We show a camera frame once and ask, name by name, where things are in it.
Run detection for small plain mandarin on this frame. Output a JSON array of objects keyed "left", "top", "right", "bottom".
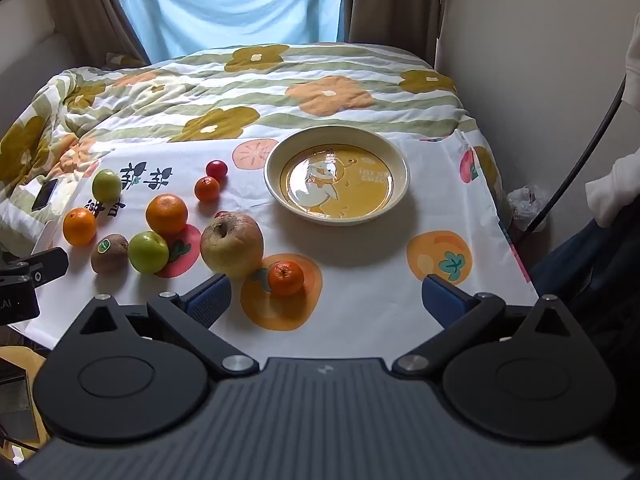
[{"left": 194, "top": 176, "right": 221, "bottom": 203}]

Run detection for black cable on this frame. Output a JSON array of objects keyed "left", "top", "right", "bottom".
[{"left": 525, "top": 75, "right": 629, "bottom": 234}]

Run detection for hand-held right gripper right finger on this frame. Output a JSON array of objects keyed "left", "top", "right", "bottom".
[{"left": 392, "top": 274, "right": 583, "bottom": 378}]

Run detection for large wrinkled apple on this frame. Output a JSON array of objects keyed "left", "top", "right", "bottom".
[{"left": 200, "top": 211, "right": 264, "bottom": 279}]

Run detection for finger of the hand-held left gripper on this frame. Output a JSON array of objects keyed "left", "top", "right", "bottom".
[{"left": 0, "top": 247, "right": 70, "bottom": 289}]

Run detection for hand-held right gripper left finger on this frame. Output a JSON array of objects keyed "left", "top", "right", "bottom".
[{"left": 65, "top": 274, "right": 261, "bottom": 380}]

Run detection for large orange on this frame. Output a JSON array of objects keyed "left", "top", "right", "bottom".
[{"left": 145, "top": 193, "right": 189, "bottom": 236}]

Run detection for small orange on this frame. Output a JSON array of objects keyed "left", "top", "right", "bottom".
[{"left": 62, "top": 207, "right": 97, "bottom": 247}]

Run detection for person's white sweater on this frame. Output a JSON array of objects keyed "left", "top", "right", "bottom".
[{"left": 585, "top": 25, "right": 640, "bottom": 229}]

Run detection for person's blue jeans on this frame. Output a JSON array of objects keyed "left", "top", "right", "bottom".
[{"left": 530, "top": 205, "right": 640, "bottom": 356}]

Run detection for small green apple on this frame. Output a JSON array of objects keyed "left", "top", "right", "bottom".
[{"left": 91, "top": 169, "right": 123, "bottom": 206}]

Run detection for mandarin with green stem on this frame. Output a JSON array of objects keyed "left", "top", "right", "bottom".
[{"left": 267, "top": 261, "right": 305, "bottom": 296}]

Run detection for light blue window cloth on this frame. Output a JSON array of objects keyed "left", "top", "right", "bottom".
[{"left": 115, "top": 0, "right": 354, "bottom": 64}]

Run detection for large green apple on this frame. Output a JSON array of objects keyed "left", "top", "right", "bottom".
[{"left": 127, "top": 230, "right": 170, "bottom": 275}]

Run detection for brown kiwi with sticker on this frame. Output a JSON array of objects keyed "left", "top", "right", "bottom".
[{"left": 90, "top": 234, "right": 130, "bottom": 275}]

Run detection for white persimmon print cloth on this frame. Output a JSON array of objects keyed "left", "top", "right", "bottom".
[{"left": 10, "top": 130, "right": 540, "bottom": 361}]

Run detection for black smartphone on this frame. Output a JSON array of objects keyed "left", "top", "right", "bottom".
[{"left": 31, "top": 178, "right": 59, "bottom": 212}]

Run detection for brown curtain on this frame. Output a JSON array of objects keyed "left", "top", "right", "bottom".
[
  {"left": 342, "top": 0, "right": 451, "bottom": 69},
  {"left": 40, "top": 0, "right": 152, "bottom": 69}
]

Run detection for brown cardboard box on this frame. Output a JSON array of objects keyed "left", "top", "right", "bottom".
[{"left": 0, "top": 344, "right": 49, "bottom": 453}]

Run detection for floral striped blanket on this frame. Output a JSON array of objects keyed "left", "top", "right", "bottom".
[{"left": 0, "top": 42, "right": 507, "bottom": 261}]

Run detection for white wall pipe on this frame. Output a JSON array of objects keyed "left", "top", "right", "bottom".
[{"left": 432, "top": 0, "right": 449, "bottom": 71}]

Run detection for yellow duck print plate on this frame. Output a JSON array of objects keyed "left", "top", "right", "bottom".
[{"left": 263, "top": 125, "right": 411, "bottom": 226}]

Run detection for crumpled plastic bag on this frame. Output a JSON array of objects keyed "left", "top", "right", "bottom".
[{"left": 505, "top": 185, "right": 552, "bottom": 234}]

